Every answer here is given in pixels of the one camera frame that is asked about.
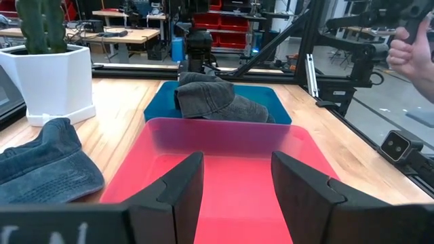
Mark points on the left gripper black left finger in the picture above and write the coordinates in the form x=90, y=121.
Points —
x=179, y=203

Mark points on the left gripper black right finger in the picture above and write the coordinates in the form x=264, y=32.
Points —
x=305, y=203

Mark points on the dark grey cap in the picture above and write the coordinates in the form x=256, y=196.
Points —
x=210, y=98
x=196, y=78

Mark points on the blue denim cap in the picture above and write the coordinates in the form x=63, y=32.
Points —
x=44, y=169

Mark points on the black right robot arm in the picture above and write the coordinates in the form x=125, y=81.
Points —
x=199, y=44

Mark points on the person's forearm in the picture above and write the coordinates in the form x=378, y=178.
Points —
x=425, y=86

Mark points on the red plastic tray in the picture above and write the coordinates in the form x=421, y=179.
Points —
x=237, y=189

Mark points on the blue plastic tray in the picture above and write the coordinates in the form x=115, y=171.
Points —
x=159, y=105

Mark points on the blue container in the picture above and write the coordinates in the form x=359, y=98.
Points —
x=177, y=50

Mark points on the red storage bin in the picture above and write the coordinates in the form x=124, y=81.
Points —
x=207, y=21
x=234, y=23
x=233, y=40

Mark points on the white hexagonal plant pot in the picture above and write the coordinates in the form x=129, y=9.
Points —
x=51, y=84

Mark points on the wooden top workbench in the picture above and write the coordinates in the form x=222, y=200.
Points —
x=129, y=35

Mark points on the person's hand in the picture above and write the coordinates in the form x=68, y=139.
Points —
x=410, y=57

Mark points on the black power supply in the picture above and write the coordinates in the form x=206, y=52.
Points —
x=91, y=26

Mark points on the green cactus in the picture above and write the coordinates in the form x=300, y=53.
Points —
x=37, y=27

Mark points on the black table-level camera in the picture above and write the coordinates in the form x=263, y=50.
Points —
x=395, y=145

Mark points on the silver metal bracket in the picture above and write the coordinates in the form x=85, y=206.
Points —
x=312, y=76

